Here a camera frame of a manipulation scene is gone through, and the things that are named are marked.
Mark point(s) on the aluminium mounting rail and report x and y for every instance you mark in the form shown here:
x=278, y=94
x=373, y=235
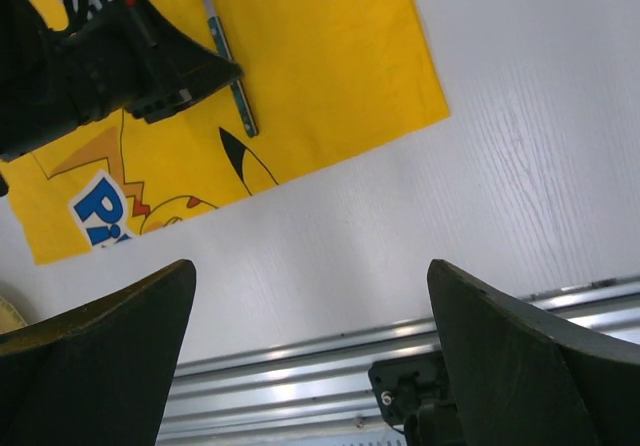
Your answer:
x=309, y=392

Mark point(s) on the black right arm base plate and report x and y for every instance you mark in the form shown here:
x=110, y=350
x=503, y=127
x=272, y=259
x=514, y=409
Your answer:
x=414, y=396

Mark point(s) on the round woven bamboo plate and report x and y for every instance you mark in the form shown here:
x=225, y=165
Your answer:
x=10, y=318

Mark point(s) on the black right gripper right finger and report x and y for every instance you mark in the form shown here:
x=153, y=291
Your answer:
x=524, y=376

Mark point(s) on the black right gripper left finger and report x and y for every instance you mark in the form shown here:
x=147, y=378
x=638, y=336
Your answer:
x=98, y=374

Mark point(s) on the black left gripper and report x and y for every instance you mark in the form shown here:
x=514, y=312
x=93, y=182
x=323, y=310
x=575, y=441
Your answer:
x=123, y=55

